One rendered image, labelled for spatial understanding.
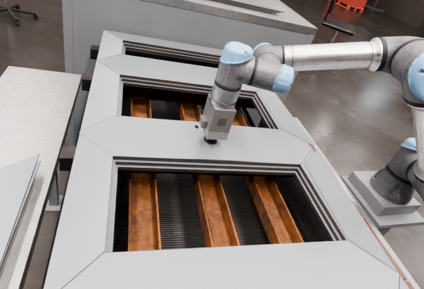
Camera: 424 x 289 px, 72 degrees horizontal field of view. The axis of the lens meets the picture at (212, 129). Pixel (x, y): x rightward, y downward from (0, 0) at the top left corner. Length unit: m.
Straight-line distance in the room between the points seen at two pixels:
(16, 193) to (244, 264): 0.53
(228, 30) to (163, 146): 0.95
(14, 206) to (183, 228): 0.51
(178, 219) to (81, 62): 0.98
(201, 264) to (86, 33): 1.25
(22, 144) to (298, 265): 0.80
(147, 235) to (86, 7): 1.09
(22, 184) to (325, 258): 0.72
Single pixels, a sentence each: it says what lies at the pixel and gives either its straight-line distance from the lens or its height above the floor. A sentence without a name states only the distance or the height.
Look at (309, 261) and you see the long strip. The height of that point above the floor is 0.85.
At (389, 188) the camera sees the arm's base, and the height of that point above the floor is 0.77.
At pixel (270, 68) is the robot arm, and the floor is 1.13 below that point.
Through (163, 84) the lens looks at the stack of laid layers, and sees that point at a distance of 1.17.
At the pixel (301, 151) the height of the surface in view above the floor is 0.85.
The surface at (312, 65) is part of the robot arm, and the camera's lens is 0.91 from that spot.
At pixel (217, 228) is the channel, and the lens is 0.91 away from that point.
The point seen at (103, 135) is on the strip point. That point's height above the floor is 0.85.
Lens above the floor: 1.39
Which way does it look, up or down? 35 degrees down
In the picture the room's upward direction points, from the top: 17 degrees clockwise
